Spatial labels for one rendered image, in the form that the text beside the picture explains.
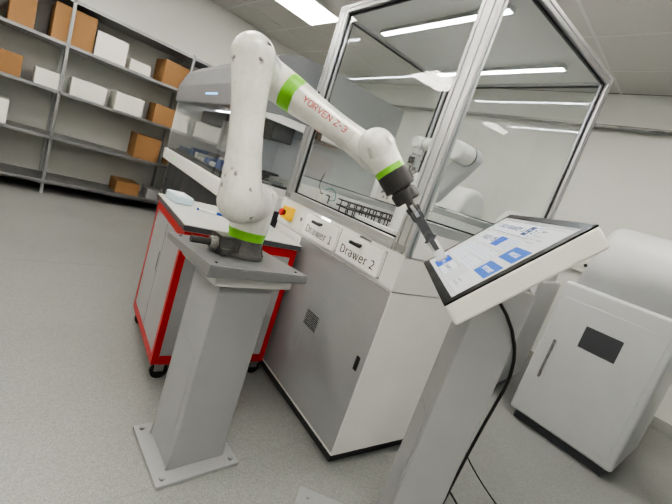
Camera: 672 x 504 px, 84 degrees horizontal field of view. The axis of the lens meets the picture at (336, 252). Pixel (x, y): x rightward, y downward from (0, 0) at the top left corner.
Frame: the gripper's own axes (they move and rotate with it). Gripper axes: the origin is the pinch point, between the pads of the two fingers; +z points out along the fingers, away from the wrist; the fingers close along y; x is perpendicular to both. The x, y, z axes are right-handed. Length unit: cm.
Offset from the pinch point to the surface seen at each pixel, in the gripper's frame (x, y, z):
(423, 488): 35, -21, 50
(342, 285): 41, 46, 1
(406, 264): 11.4, 28.2, 4.0
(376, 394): 50, 36, 47
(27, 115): 299, 261, -308
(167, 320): 114, 34, -25
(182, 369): 93, 0, -7
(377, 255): 19.6, 33.8, -3.7
